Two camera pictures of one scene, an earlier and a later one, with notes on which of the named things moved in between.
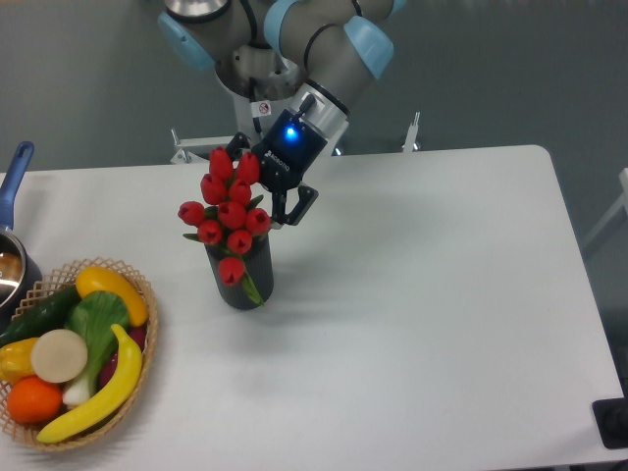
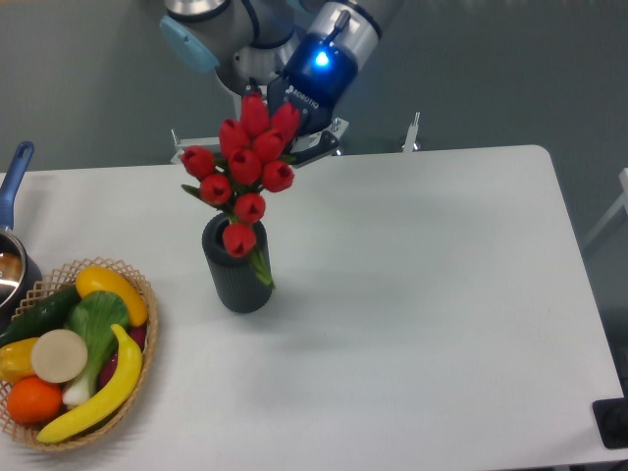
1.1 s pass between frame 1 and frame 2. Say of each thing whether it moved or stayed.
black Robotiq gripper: moved
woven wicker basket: stayed
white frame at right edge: stayed
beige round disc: stayed
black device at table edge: stayed
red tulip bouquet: moved
